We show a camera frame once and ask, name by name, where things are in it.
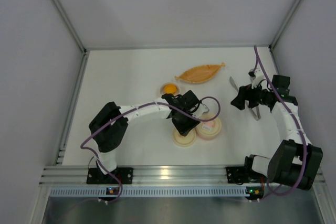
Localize cream lid orange handle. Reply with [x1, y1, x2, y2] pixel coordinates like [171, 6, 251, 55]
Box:
[173, 129, 197, 147]

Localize steel food tongs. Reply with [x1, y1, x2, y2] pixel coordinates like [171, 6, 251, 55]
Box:
[229, 76, 261, 121]

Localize pink lunch bowl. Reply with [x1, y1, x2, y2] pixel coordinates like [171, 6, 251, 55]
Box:
[196, 127, 221, 141]

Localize orange lunch bowl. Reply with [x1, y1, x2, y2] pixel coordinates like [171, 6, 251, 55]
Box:
[160, 82, 180, 95]

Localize cream lid pink handle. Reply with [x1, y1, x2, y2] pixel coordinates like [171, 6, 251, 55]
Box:
[196, 118, 222, 129]

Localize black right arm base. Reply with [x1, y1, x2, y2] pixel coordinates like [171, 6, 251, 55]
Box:
[225, 166, 264, 185]

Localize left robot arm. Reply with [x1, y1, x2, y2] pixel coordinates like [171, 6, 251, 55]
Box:
[89, 90, 207, 175]

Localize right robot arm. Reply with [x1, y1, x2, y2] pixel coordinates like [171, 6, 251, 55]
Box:
[231, 71, 323, 190]

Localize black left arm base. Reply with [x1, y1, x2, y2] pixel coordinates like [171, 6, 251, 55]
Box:
[86, 167, 133, 185]

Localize woven fish-shaped basket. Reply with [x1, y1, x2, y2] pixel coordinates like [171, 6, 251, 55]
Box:
[174, 62, 226, 84]

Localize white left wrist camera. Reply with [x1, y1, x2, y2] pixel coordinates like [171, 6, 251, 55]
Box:
[193, 103, 209, 118]

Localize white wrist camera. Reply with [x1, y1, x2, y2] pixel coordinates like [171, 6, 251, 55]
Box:
[193, 103, 209, 118]
[248, 68, 265, 89]

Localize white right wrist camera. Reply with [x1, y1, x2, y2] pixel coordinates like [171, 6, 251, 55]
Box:
[248, 68, 265, 89]

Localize perforated cable tray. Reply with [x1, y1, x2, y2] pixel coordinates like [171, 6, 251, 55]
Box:
[49, 186, 264, 198]

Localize aluminium front rail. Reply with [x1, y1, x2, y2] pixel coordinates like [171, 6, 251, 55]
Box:
[39, 165, 326, 185]

